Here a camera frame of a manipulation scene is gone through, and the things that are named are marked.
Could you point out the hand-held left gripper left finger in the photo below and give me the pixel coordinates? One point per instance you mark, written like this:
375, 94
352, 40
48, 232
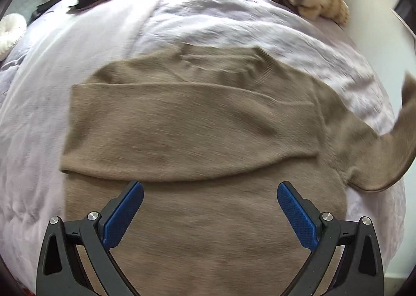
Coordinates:
123, 214

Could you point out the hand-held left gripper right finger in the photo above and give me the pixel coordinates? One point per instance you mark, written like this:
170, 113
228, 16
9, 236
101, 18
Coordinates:
297, 214

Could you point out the tan knit sweater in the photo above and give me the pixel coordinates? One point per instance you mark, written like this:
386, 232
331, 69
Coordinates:
195, 127

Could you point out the lavender plush blanket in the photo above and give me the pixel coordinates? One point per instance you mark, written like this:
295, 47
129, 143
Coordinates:
97, 39

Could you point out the white round cushion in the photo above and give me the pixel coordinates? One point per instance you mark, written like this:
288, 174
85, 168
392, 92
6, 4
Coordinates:
9, 34

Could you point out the dark furniture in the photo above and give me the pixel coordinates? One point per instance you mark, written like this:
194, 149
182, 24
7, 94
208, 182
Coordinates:
406, 6

